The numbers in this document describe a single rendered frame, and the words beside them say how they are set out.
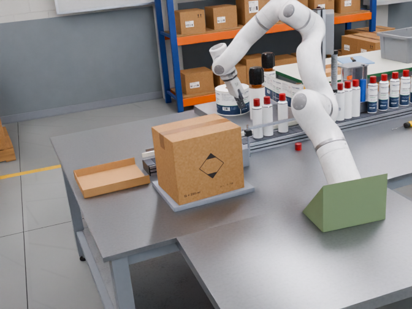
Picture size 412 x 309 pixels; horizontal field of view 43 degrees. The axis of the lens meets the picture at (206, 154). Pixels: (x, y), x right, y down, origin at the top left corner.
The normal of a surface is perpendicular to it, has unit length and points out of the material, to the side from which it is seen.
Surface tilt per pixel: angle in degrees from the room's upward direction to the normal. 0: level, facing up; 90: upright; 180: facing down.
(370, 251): 0
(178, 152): 90
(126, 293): 90
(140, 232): 0
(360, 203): 90
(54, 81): 90
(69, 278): 0
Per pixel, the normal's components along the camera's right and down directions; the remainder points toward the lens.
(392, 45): -0.91, 0.29
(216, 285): -0.08, -0.93
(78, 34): 0.33, 0.32
